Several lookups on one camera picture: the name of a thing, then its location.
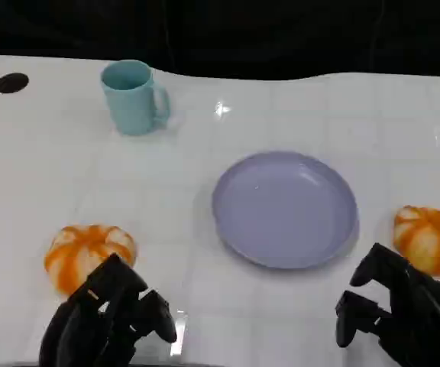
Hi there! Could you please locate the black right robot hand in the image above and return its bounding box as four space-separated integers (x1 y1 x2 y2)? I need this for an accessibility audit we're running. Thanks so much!
334 242 440 367

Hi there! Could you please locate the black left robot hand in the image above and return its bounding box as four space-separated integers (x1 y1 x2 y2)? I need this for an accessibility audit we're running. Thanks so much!
38 252 178 367

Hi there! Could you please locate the orange and white bread roll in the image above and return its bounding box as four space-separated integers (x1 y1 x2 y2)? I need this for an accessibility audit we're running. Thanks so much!
393 205 440 277
44 224 138 297

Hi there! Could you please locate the lilac plate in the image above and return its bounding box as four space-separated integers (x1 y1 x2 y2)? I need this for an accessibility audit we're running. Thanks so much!
211 151 361 271

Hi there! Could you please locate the pale green mug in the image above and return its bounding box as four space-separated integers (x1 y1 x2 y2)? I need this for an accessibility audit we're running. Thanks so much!
100 60 171 136

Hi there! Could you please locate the black table grommet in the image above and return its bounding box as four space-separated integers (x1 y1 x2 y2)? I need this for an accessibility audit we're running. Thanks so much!
0 72 30 95

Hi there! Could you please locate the black cloth backdrop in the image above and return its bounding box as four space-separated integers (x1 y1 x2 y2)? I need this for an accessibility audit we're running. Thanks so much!
0 0 440 82

